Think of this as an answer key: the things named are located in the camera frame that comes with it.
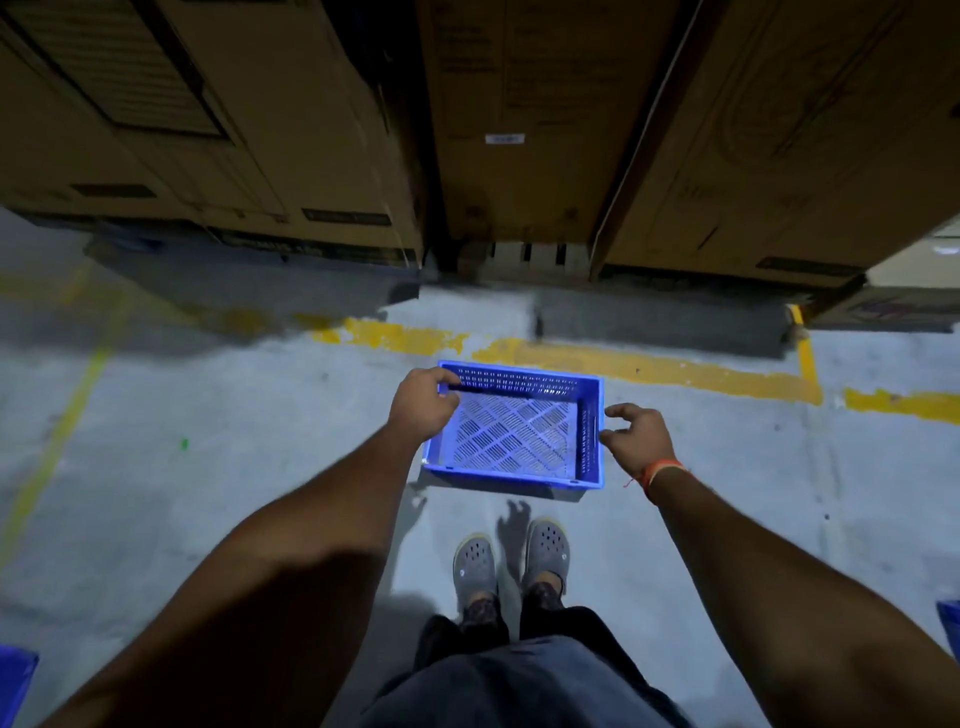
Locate large cardboard box vent print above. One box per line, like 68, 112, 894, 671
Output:
0, 0, 426, 269

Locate blue plastic crate corner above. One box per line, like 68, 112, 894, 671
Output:
0, 643, 40, 728
935, 599, 960, 663

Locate person's right hand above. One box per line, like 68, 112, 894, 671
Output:
599, 402, 681, 482

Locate dark pallet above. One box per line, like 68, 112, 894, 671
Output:
81, 221, 423, 320

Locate blue perforated plastic crate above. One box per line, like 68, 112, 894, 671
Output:
420, 360, 606, 493

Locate person's left forearm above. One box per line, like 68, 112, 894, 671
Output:
37, 426, 423, 728

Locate large cardboard box round print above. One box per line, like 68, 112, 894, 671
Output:
588, 0, 960, 291

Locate grey clog shoe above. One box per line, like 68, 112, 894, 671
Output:
452, 533, 499, 610
522, 517, 572, 595

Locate grey shirt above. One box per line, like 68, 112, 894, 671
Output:
358, 636, 695, 728

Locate low printed cardboard box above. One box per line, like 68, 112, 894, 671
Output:
804, 285, 960, 333

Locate tall cardboard box white label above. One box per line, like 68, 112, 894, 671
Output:
416, 0, 680, 246

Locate person's left hand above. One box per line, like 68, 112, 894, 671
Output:
386, 366, 463, 446

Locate person's right forearm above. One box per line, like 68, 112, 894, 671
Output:
645, 468, 960, 728

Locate dark patterned trousers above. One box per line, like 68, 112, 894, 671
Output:
411, 581, 646, 699

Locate orange thread wristband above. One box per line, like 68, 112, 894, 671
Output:
623, 458, 688, 493

